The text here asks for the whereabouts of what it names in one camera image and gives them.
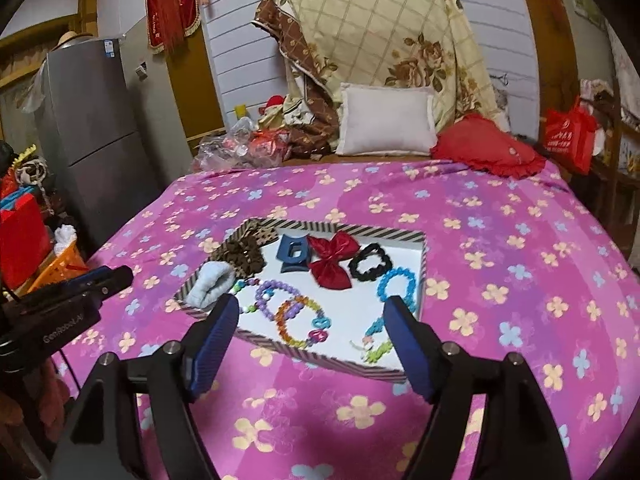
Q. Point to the leopard print scrunchie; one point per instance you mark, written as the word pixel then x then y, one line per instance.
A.
pixel 240 260

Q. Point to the grey refrigerator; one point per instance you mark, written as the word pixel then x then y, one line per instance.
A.
pixel 95 150

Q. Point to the red satin hair bow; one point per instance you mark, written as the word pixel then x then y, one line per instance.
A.
pixel 330 260

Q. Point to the yellow cup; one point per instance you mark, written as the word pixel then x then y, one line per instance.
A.
pixel 241 112

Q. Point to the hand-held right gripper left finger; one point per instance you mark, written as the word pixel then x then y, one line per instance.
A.
pixel 215 340

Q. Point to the straw hat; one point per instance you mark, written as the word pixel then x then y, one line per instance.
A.
pixel 72 39

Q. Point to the black scrunchie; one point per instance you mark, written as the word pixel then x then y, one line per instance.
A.
pixel 357 267

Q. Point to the orange plastic basket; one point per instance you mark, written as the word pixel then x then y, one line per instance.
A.
pixel 57 270

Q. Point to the wooden shelf rack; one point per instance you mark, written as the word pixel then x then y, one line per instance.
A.
pixel 615 170

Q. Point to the pink floral bed sheet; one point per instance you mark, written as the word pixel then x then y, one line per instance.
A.
pixel 500 260

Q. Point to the red box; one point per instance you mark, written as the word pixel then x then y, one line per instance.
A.
pixel 20 245

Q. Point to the crumpled clear plastic bags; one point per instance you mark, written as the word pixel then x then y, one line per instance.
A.
pixel 225 147

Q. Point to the white pillow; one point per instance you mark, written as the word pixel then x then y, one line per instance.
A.
pixel 385 120

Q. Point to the blue hair claw clip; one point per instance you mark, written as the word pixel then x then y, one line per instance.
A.
pixel 287 255

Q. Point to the red shopping bag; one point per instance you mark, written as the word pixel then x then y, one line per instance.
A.
pixel 570 140

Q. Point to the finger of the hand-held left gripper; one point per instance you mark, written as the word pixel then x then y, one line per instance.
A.
pixel 117 277
pixel 92 276

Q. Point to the white fluffy scrunchie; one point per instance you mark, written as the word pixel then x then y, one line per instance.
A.
pixel 207 285

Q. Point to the red plush toy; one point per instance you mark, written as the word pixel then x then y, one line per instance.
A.
pixel 272 107

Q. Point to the red cushion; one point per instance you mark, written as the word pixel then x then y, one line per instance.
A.
pixel 480 150

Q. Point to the wall switch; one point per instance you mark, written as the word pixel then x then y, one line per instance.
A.
pixel 142 71

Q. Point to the red wall hanging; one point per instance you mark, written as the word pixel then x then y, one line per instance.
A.
pixel 170 0

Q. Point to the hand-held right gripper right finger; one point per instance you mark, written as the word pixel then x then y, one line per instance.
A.
pixel 407 350

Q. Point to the striped cardboard box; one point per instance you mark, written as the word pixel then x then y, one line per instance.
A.
pixel 325 360

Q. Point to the floral quilt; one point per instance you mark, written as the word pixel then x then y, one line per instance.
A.
pixel 375 20

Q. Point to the wall poster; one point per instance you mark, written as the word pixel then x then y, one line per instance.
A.
pixel 587 2

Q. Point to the brown scrunchie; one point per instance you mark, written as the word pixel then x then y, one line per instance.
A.
pixel 257 234

